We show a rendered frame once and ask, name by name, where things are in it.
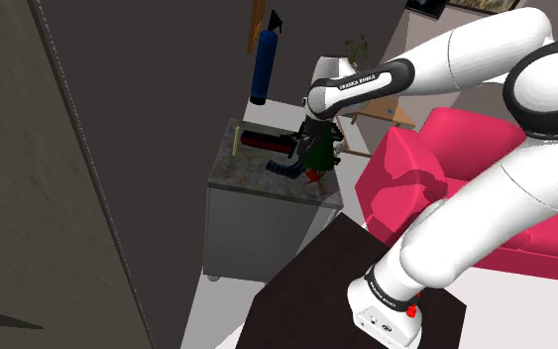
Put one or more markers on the blue fire extinguisher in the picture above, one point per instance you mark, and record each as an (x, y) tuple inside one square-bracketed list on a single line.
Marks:
[(264, 63)]

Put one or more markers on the brown framed wall picture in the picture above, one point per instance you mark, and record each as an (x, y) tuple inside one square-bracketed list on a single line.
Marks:
[(481, 4)]

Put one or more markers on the dark robot stand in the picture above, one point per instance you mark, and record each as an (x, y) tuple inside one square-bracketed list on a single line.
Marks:
[(307, 290)]

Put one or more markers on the grey cabinet with marbled top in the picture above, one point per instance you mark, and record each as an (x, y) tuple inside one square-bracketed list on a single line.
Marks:
[(254, 232)]

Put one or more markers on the wooden side table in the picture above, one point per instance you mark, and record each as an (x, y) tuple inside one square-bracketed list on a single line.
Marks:
[(387, 110)]

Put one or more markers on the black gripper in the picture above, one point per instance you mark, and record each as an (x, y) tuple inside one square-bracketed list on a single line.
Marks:
[(311, 129)]

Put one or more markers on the yellow stick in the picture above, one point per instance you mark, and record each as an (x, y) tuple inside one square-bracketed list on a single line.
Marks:
[(235, 141)]

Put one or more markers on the dark wall picture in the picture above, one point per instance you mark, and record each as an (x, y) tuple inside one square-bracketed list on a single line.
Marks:
[(423, 5)]

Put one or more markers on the green houseplant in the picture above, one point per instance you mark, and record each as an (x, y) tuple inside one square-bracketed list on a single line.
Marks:
[(357, 50)]

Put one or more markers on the red sofa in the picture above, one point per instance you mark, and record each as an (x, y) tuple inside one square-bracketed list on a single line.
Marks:
[(457, 140)]

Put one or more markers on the red and black cylinder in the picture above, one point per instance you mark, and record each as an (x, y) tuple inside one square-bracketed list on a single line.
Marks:
[(264, 140)]

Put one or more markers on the wooden plank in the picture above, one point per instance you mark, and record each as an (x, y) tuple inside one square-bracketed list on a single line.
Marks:
[(256, 24)]

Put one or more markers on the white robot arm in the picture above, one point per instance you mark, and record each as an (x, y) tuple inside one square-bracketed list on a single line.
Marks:
[(481, 208)]

